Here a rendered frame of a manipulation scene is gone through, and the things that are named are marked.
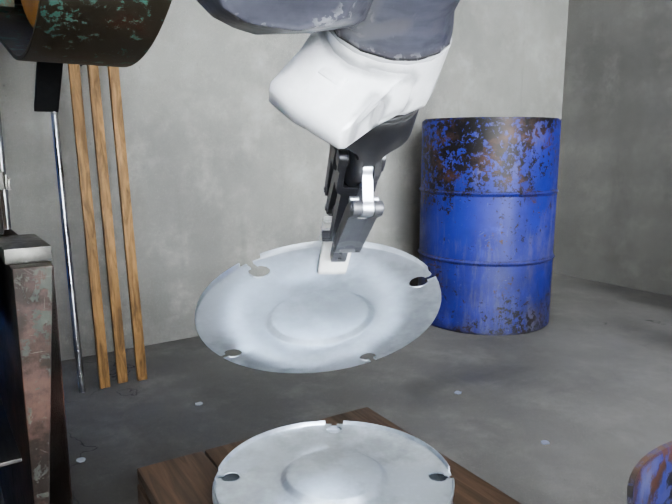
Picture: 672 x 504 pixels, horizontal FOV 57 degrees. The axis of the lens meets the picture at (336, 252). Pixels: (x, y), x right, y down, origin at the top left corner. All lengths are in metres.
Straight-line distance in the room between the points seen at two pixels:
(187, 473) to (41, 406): 0.22
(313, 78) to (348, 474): 0.52
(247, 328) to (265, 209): 1.93
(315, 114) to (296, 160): 2.32
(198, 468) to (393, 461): 0.26
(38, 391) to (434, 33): 0.73
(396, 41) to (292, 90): 0.07
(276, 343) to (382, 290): 0.16
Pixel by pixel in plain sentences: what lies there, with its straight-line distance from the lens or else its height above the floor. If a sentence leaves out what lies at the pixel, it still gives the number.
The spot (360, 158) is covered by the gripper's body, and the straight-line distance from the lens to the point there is 0.48.
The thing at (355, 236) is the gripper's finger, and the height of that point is 0.70.
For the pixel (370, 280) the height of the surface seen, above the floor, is 0.63.
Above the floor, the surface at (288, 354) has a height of 0.51.
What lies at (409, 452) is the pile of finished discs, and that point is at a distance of 0.87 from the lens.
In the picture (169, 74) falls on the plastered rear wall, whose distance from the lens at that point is 2.49.
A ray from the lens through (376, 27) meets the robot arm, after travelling 0.40.
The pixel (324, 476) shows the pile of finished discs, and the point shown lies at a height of 0.38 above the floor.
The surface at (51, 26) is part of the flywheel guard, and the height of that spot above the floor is 0.95.
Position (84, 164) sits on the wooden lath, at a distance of 2.12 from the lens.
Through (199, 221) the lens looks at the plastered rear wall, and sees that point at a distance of 2.53.
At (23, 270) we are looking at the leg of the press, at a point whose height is 0.62.
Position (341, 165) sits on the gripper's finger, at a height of 0.76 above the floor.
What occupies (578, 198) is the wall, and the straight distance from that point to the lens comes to 3.87.
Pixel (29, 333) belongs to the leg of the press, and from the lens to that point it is 0.93.
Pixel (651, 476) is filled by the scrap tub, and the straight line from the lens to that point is 0.72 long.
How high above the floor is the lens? 0.78
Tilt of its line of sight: 10 degrees down
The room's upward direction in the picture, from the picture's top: straight up
